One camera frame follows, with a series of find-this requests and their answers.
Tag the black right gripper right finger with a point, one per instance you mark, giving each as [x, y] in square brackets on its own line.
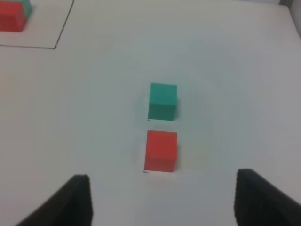
[258, 203]

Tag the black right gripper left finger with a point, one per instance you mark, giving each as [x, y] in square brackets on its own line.
[71, 205]

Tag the red template block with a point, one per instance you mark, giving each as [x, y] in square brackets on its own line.
[12, 16]

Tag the green template block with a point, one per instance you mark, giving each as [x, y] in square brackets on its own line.
[27, 7]

